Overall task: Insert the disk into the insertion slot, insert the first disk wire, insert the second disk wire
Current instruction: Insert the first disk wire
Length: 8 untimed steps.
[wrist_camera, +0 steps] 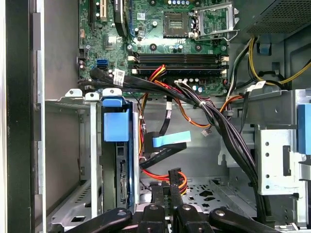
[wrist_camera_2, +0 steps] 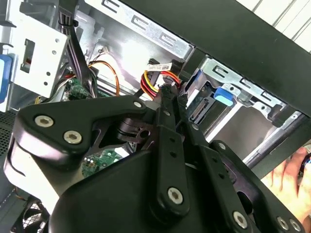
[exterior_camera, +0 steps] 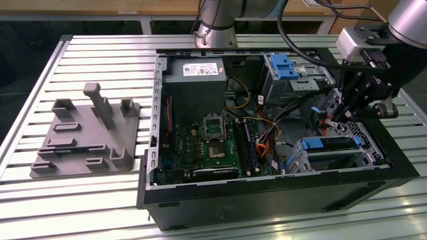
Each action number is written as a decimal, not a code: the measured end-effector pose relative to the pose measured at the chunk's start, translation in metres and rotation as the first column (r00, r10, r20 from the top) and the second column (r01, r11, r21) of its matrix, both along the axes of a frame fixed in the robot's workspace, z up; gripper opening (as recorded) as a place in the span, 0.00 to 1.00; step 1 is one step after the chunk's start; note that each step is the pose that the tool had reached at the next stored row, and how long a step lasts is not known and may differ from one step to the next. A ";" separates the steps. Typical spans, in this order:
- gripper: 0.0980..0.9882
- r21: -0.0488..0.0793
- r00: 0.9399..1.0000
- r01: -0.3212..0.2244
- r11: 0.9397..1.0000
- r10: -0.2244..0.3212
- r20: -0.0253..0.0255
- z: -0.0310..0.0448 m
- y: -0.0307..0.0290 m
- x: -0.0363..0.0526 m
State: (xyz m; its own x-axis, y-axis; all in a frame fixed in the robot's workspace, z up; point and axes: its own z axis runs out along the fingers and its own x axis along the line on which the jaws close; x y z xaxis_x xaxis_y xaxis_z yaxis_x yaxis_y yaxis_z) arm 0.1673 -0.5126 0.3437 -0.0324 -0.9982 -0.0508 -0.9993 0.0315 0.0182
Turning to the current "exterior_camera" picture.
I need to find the green motherboard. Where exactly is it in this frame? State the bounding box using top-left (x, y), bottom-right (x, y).
top-left (159, 109), bottom-right (278, 185)

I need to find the black RAM slot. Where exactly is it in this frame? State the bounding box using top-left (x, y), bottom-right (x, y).
top-left (233, 118), bottom-right (254, 178)

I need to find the metal drive cage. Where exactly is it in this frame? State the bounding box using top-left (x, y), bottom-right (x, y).
top-left (262, 53), bottom-right (338, 106)

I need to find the grey power supply unit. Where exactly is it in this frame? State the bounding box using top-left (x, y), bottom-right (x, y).
top-left (162, 57), bottom-right (229, 126)

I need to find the wooden bench with white frame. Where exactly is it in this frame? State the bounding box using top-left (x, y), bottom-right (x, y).
top-left (0, 0), bottom-right (343, 36)

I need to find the blue plastic drive latch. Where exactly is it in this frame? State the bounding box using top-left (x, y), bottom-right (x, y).
top-left (270, 54), bottom-right (301, 80)

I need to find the red disk wire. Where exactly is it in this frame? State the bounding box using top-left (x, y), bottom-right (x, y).
top-left (318, 118), bottom-right (337, 136)

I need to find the RAM stick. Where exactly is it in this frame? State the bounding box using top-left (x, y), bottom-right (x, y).
top-left (243, 119), bottom-right (262, 173)

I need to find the yellow wire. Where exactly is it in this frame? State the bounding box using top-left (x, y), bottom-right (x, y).
top-left (223, 76), bottom-right (253, 111)

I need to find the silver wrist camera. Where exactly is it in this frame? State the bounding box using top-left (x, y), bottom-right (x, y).
top-left (334, 27), bottom-right (366, 63)

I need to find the black open PC case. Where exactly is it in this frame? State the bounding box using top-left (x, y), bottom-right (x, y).
top-left (135, 47), bottom-right (421, 231)

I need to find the metal socket cover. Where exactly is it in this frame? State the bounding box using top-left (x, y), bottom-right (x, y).
top-left (203, 113), bottom-right (227, 140)

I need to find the black disk wire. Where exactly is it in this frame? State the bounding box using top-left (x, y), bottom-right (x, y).
top-left (271, 89), bottom-right (335, 123)

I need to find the metal disk bay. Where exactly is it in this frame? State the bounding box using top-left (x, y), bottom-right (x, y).
top-left (286, 134), bottom-right (391, 175)

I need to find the hard disk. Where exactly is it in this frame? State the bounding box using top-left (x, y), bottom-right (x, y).
top-left (299, 135), bottom-right (363, 152)

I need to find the black graphics card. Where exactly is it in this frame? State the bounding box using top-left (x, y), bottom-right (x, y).
top-left (191, 166), bottom-right (241, 182)

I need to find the grey plastic parts rack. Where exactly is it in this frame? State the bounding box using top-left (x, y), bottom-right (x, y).
top-left (30, 82), bottom-right (143, 180)

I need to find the orange wire bundle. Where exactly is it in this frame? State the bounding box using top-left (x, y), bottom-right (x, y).
top-left (255, 117), bottom-right (283, 159)

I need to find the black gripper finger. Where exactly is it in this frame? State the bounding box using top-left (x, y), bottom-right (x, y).
top-left (331, 71), bottom-right (371, 124)
top-left (346, 97), bottom-right (401, 120)

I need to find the thin red cable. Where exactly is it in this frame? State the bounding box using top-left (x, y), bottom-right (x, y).
top-left (166, 96), bottom-right (174, 133)

